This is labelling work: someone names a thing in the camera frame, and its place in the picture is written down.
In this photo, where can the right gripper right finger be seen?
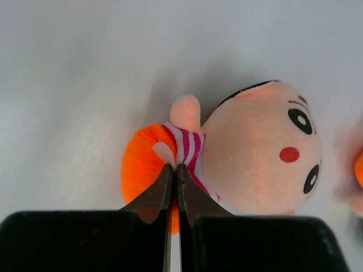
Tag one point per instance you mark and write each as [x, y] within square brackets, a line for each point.
[213, 239]

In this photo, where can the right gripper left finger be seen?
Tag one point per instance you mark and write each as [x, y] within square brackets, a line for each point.
[134, 238]

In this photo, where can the doll plush orange pants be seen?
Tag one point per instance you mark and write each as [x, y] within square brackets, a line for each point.
[259, 152]

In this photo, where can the doll plush far right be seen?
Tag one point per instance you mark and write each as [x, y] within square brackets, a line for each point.
[348, 145]

